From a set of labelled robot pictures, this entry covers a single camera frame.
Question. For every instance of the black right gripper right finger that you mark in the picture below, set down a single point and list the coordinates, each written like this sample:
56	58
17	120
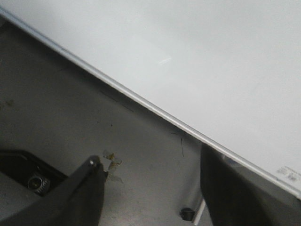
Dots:
236	196

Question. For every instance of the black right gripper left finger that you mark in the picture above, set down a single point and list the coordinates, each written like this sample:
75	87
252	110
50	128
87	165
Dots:
77	201

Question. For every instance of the white thin rod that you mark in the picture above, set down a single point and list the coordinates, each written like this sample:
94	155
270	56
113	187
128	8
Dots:
199	213

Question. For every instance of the yellowed clear tape scraps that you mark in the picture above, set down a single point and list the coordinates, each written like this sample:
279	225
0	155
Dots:
115	162

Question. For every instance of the white barcode label sticker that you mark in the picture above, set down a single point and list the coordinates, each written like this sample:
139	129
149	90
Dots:
290	174

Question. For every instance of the white whiteboard with aluminium frame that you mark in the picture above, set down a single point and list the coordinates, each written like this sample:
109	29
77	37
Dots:
228	72

